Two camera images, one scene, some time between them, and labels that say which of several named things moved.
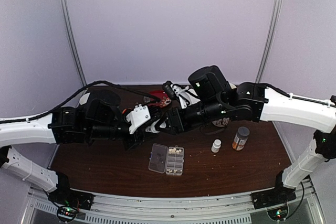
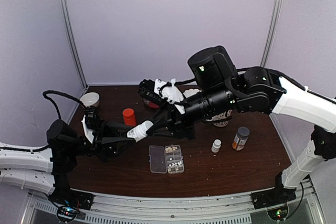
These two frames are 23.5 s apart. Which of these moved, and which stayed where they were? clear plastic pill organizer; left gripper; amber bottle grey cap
Moved: left gripper
Stayed: amber bottle grey cap; clear plastic pill organizer
